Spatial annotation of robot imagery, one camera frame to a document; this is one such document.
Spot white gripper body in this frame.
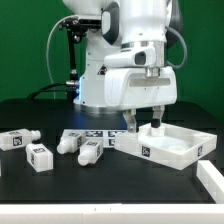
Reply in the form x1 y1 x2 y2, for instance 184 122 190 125
104 66 177 110

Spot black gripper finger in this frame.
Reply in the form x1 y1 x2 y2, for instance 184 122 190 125
151 106 165 128
123 109 137 133

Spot white square tabletop tray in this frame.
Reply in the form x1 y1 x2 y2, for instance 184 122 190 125
115 123 217 170

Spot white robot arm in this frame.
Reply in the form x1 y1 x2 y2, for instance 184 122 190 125
62 0 183 133

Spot white marker sheet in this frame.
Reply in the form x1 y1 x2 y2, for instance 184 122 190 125
62 128 129 148

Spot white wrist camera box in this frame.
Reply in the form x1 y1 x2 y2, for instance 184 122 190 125
104 46 156 68

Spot black base cables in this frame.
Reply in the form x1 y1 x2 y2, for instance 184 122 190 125
25 80 79 100

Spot grey camera cable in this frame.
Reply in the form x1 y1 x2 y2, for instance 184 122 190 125
45 14 78 99

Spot white right obstacle wall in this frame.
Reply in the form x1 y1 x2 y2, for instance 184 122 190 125
196 160 224 204

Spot white front rail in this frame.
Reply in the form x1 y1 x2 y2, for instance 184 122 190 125
0 204 224 224

